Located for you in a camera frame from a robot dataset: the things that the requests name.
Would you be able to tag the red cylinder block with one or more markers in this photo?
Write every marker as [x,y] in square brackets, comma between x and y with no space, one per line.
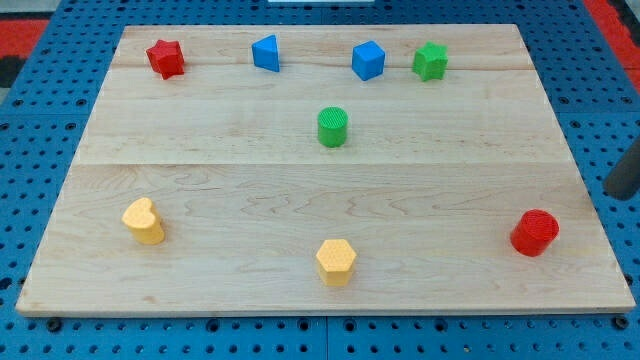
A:
[534,232]

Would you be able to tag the yellow hexagon block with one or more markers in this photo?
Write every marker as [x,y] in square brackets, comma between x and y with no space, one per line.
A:
[335,260]

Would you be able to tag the green cylinder block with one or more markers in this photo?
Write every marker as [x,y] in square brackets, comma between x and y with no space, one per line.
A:
[332,127]

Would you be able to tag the wooden board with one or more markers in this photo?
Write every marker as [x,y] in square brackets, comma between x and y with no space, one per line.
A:
[428,186]

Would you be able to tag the blue cube block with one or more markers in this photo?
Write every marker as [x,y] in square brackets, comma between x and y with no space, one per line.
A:
[368,60]

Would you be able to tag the blue triangle block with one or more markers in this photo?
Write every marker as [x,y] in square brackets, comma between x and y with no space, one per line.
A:
[265,53]

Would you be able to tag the green star block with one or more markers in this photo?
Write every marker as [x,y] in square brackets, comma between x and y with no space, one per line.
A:
[430,61]

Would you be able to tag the yellow heart block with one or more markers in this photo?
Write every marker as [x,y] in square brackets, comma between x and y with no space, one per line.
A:
[143,221]

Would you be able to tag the red star block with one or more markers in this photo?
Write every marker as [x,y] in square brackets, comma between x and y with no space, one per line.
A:
[166,58]

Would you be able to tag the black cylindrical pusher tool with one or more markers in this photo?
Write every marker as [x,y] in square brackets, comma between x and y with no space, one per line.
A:
[622,183]

